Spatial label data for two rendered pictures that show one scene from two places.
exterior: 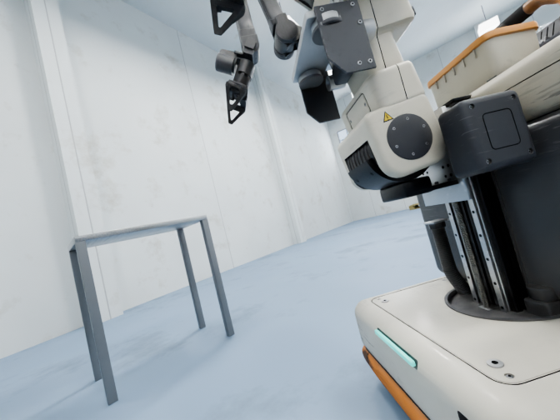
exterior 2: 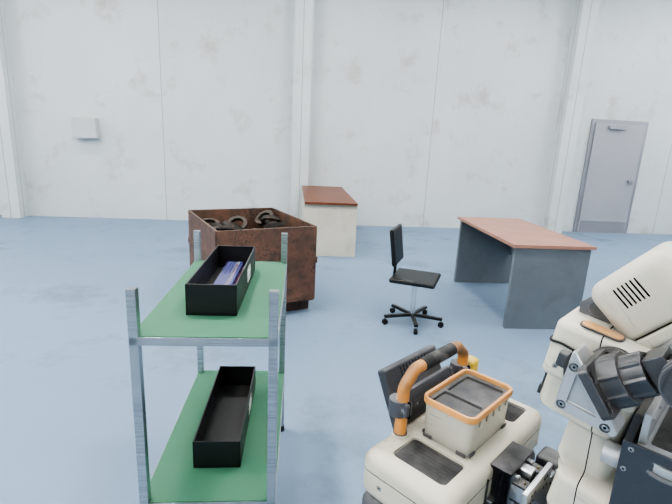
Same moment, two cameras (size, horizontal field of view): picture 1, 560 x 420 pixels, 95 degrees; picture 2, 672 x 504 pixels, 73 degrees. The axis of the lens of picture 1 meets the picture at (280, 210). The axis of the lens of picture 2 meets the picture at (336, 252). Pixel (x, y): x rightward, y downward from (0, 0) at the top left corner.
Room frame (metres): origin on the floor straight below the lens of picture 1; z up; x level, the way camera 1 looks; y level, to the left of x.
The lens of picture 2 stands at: (1.68, -0.06, 1.55)
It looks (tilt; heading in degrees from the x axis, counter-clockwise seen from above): 14 degrees down; 229
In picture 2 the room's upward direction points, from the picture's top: 3 degrees clockwise
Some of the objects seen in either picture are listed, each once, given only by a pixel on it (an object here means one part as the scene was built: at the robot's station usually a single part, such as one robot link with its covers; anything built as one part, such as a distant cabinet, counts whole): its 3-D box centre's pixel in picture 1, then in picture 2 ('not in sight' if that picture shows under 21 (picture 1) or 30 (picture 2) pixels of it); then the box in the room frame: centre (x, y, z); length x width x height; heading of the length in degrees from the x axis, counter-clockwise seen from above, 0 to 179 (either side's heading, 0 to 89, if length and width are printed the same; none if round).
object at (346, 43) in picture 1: (330, 62); (657, 444); (0.66, -0.23, 0.99); 0.28 x 0.16 x 0.22; 5
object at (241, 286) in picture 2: not in sight; (225, 275); (0.88, -1.65, 1.01); 0.57 x 0.17 x 0.11; 54
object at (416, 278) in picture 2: not in sight; (414, 277); (-1.32, -2.48, 0.43); 0.54 x 0.54 x 0.85
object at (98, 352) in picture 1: (154, 292); not in sight; (1.62, 0.89, 0.40); 0.70 x 0.45 x 0.80; 134
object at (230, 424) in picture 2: not in sight; (228, 410); (0.88, -1.64, 0.41); 0.57 x 0.17 x 0.11; 54
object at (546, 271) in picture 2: not in sight; (511, 266); (-2.61, -2.27, 0.38); 1.43 x 0.74 x 0.77; 54
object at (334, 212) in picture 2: not in sight; (325, 216); (-2.79, -5.55, 0.37); 2.19 x 0.72 x 0.75; 55
